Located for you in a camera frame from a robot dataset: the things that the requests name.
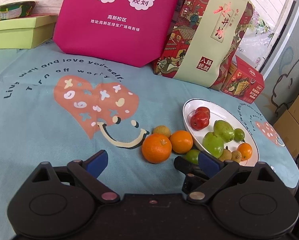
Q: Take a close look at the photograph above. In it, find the green fruit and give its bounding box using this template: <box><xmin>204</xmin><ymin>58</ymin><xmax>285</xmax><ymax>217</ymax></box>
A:
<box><xmin>213</xmin><ymin>120</ymin><xmax>235</xmax><ymax>143</ymax></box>
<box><xmin>202</xmin><ymin>132</ymin><xmax>224</xmax><ymax>158</ymax></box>

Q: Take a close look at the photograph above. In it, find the small green lime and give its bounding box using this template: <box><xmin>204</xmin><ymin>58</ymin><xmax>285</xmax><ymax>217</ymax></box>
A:
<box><xmin>234</xmin><ymin>128</ymin><xmax>245</xmax><ymax>142</ymax></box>
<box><xmin>183</xmin><ymin>149</ymin><xmax>200</xmax><ymax>165</ymax></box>

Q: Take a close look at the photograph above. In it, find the red wax apple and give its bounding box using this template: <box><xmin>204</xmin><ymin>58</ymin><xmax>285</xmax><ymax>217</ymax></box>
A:
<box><xmin>195</xmin><ymin>107</ymin><xmax>210</xmax><ymax>118</ymax></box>
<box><xmin>190</xmin><ymin>111</ymin><xmax>210</xmax><ymax>131</ymax></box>

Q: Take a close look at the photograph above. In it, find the large orange front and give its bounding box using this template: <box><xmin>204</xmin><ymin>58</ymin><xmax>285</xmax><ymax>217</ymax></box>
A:
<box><xmin>141</xmin><ymin>133</ymin><xmax>172</xmax><ymax>164</ymax></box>

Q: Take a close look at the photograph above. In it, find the small green lime on plate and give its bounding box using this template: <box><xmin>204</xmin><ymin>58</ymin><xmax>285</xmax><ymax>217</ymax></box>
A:
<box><xmin>234</xmin><ymin>128</ymin><xmax>245</xmax><ymax>142</ymax></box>

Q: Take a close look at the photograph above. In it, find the white oval plate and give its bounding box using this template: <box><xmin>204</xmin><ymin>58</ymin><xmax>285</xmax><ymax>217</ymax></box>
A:
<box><xmin>182</xmin><ymin>99</ymin><xmax>260</xmax><ymax>167</ymax></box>

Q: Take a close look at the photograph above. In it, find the green fruit on plate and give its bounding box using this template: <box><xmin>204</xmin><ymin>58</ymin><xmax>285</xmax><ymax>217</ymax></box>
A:
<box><xmin>213</xmin><ymin>120</ymin><xmax>235</xmax><ymax>143</ymax></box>

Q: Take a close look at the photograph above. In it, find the cardboard box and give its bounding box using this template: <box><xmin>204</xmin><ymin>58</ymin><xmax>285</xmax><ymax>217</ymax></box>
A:
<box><xmin>274</xmin><ymin>95</ymin><xmax>299</xmax><ymax>158</ymax></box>

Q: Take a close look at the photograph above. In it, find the teal printed tablecloth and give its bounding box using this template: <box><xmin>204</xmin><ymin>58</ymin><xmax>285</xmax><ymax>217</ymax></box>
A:
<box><xmin>0</xmin><ymin>42</ymin><xmax>299</xmax><ymax>239</ymax></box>

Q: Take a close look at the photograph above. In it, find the red wax apple on plate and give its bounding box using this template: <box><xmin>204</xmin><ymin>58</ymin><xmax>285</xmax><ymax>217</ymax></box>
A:
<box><xmin>195</xmin><ymin>107</ymin><xmax>210</xmax><ymax>118</ymax></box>

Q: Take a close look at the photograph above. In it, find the red cracker box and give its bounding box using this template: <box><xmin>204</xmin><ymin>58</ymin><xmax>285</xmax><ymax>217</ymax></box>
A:
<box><xmin>221</xmin><ymin>56</ymin><xmax>264</xmax><ymax>104</ymax></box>

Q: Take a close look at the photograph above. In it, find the light green box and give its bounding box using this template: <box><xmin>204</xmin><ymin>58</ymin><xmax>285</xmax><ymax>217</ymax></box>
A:
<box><xmin>0</xmin><ymin>14</ymin><xmax>58</xmax><ymax>49</ymax></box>

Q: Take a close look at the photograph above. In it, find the red green liquor gift bag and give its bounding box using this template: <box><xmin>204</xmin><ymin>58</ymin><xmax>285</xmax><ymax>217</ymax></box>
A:
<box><xmin>153</xmin><ymin>0</ymin><xmax>254</xmax><ymax>90</ymax></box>

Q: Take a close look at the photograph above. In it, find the green patterned bowl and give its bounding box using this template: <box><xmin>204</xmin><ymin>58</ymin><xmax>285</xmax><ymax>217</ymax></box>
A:
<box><xmin>0</xmin><ymin>1</ymin><xmax>36</xmax><ymax>21</ymax></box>

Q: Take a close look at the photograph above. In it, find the magenta tote bag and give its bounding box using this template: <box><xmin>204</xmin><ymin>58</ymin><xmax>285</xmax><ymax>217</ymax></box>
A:
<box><xmin>53</xmin><ymin>0</ymin><xmax>178</xmax><ymax>67</ymax></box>

